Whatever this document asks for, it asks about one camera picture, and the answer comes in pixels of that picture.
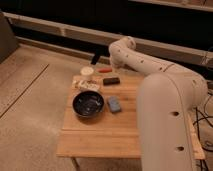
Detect orange red pepper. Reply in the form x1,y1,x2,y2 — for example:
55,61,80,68
98,68,112,73

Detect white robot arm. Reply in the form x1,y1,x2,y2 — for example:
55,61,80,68
109,36,208,171

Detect black rectangular block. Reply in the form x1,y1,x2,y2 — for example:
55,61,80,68
103,77,120,86

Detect black table leg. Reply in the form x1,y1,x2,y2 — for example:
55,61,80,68
91,52,100,65

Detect white cup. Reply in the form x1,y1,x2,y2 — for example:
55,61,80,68
80,67,94,81

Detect blue sponge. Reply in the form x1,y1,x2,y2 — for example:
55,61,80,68
107,96,121,113

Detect white snack packet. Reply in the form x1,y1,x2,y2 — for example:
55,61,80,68
73,80,100,92

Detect dark round bowl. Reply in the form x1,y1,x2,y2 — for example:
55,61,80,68
72,91,104,118

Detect wooden table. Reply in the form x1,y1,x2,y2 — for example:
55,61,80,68
55,71,206,171

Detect white shelf rail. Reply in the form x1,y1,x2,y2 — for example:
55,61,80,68
4,12,213,68

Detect black cables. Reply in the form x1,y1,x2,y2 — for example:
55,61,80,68
191,96,213,171

